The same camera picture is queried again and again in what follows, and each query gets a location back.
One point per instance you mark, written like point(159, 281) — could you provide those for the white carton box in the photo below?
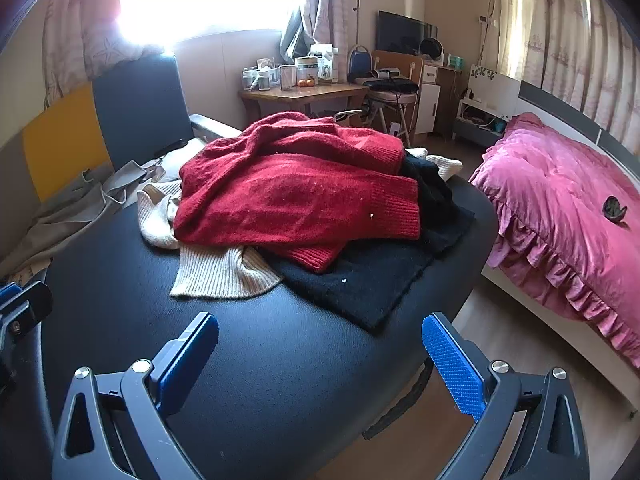
point(327, 62)

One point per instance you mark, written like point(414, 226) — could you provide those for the dark bundle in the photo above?
point(390, 83)

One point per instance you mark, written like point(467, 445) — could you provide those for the pink patterned window curtain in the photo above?
point(75, 20)

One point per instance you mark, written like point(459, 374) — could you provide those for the white bed frame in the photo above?
point(550, 97)

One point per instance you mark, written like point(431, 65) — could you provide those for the blue chair back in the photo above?
point(359, 65)

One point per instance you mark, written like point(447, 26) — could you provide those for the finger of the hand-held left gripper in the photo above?
point(27, 307)

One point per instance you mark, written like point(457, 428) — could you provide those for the grey yellow blue sofa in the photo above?
point(135, 110)

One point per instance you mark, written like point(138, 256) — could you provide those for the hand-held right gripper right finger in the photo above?
point(452, 365)

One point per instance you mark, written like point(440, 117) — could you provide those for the black sweater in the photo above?
point(370, 280)

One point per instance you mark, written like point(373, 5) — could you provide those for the pink and grey curtain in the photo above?
point(332, 5)

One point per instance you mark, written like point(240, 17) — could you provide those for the grey hoodie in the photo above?
point(65, 210)

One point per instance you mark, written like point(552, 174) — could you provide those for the dark hair clip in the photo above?
point(614, 208)

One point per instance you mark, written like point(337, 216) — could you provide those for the red fine knit sweater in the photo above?
point(290, 200)

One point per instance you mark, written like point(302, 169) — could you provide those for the pink ruffled quilt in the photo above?
point(560, 210)

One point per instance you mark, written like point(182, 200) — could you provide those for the teal tissue box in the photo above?
point(456, 60)

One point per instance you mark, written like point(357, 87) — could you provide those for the white canister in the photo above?
point(306, 69)

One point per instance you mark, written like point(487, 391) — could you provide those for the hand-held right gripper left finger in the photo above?
point(185, 355)

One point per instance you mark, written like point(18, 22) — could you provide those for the striped beige curtain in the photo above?
point(560, 25)

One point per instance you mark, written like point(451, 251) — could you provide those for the round stool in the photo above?
point(392, 96)

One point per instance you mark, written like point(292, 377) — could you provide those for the white nightstand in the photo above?
point(495, 85)

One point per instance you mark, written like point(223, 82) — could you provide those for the cluster of small bottles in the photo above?
point(265, 79)

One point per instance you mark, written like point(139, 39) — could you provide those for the white round fan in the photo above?
point(430, 47)

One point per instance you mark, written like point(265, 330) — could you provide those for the wooden desk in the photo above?
point(392, 60)

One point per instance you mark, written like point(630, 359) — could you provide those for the wooden table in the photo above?
point(310, 91)

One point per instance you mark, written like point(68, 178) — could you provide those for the cream ribbed sweater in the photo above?
point(215, 270)

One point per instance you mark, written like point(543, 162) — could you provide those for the small white cabinet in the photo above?
point(427, 105)

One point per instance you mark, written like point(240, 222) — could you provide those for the black television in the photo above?
point(400, 32)

